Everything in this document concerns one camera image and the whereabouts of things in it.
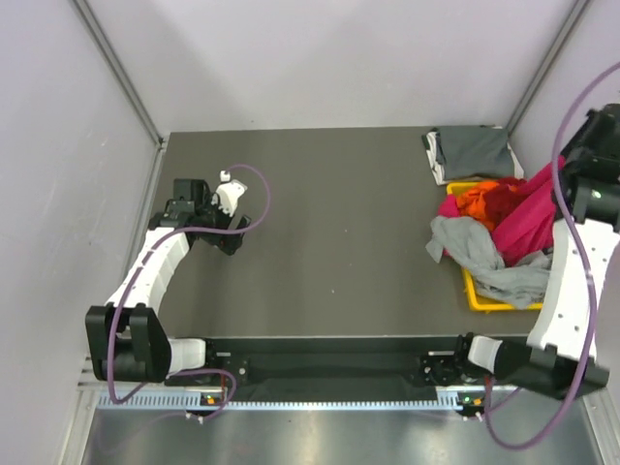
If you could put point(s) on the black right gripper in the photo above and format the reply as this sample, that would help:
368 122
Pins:
589 116

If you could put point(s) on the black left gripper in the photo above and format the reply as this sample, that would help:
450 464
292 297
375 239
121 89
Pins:
224 242

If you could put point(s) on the pink t shirt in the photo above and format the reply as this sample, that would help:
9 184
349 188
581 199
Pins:
529 228

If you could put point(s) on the light grey t shirt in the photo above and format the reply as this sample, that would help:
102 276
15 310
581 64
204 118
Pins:
469 244

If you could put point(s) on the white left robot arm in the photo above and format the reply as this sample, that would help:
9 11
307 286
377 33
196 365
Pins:
126 340

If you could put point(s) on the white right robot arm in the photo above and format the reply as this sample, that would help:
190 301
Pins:
559 352

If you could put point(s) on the dark red t shirt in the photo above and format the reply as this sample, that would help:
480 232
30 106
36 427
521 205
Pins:
504 194

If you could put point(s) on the folded dark grey t shirt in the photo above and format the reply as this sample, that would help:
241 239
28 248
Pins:
474 151

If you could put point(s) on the orange t shirt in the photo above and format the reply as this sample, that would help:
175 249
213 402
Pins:
483 203

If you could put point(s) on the yellow plastic bin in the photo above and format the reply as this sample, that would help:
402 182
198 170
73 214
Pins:
477 302

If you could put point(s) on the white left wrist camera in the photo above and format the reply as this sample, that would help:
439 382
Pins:
228 193

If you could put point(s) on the right aluminium corner post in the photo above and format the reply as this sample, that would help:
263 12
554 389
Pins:
569 24

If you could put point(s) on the aluminium corner post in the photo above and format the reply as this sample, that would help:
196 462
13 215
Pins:
102 42
569 24

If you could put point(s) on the left aluminium corner post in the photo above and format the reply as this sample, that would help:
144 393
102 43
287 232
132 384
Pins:
102 42

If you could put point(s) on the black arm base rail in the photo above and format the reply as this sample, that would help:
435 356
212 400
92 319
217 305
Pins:
338 368

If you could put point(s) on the slotted grey cable duct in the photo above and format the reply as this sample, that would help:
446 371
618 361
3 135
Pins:
206 400

